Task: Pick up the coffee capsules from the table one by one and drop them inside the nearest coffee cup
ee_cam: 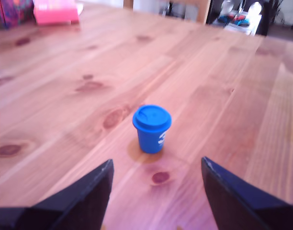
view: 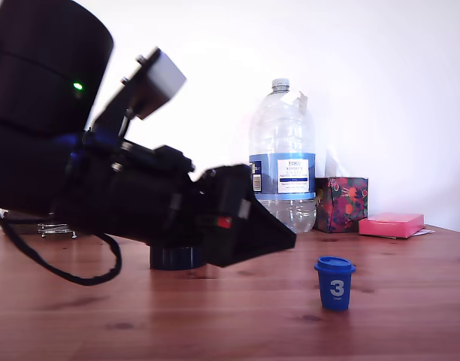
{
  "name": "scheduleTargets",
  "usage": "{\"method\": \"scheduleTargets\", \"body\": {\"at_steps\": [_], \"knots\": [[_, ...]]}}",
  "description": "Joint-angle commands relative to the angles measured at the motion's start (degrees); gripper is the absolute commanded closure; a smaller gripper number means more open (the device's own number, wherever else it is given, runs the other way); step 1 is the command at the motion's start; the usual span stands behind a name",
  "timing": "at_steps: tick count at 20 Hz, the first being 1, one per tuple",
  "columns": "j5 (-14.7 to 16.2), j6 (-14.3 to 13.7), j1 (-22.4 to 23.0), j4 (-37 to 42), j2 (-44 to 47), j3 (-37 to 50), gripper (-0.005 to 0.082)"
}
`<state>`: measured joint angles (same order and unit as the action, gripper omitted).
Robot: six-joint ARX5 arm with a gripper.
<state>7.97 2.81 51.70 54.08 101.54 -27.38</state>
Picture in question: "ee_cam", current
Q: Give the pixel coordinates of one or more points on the blue coffee capsule numbered three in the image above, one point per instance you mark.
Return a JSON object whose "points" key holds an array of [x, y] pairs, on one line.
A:
{"points": [[150, 141]]}

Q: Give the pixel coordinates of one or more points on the pink flat box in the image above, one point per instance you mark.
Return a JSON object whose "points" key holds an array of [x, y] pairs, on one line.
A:
{"points": [[55, 13]]}

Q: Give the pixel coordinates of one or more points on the floral tissue box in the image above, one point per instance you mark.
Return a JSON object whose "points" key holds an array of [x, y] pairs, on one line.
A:
{"points": [[12, 13]]}

